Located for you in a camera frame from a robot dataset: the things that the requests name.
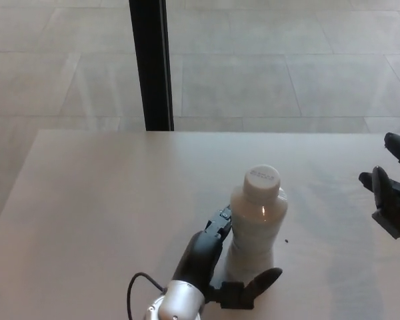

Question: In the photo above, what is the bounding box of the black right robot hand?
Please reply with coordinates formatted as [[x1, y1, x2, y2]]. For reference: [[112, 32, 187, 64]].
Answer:
[[359, 131, 400, 254]]

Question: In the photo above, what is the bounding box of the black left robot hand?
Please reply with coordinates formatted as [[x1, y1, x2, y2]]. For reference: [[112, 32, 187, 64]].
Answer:
[[171, 203, 283, 311]]

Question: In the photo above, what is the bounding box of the clear plastic bottle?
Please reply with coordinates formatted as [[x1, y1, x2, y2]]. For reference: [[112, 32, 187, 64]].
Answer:
[[223, 185, 289, 284]]

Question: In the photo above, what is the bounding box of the white screw cap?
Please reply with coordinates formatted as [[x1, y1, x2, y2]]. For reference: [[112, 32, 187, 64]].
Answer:
[[243, 163, 281, 203]]

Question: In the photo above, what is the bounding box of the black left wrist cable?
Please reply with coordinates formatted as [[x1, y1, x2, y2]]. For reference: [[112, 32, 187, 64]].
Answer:
[[126, 272, 169, 320]]

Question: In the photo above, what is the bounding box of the black window frame post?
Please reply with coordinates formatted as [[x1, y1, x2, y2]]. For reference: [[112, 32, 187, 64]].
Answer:
[[128, 0, 175, 131]]

